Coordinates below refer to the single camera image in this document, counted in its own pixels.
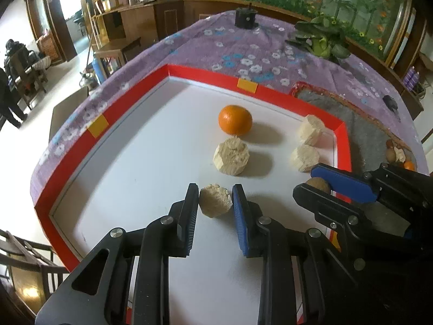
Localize brown oval fruit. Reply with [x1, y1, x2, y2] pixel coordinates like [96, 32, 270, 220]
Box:
[385, 148, 396, 164]

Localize red date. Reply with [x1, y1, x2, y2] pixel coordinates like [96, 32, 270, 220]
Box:
[386, 139, 394, 148]

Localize orange tangerine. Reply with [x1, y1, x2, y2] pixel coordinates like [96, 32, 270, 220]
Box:
[404, 160, 415, 171]
[218, 105, 252, 137]

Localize large beige faceted chunk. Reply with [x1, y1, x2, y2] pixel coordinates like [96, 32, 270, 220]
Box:
[213, 136, 250, 176]

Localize grey felt mat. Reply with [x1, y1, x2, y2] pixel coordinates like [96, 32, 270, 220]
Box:
[295, 88, 409, 236]

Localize small black clip device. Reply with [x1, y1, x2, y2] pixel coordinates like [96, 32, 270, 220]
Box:
[382, 95, 400, 121]

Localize red white shallow box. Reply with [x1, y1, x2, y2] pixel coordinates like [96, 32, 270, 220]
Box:
[35, 65, 352, 324]

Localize purple spray bottles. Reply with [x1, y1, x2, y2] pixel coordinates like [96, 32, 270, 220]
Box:
[403, 66, 419, 90]

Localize purple floral tablecloth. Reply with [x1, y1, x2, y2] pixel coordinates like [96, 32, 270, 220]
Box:
[30, 11, 429, 201]

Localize floral glass cabinet panel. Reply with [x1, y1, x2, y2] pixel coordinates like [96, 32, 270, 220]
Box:
[183, 0, 415, 69]

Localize black cylindrical device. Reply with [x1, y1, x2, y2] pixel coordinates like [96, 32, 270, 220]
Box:
[235, 3, 257, 30]

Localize wooden side table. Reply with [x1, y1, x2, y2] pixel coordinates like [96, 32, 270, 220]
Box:
[94, 37, 141, 79]

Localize person in dark clothes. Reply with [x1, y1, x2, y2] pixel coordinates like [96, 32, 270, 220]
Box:
[0, 38, 29, 129]

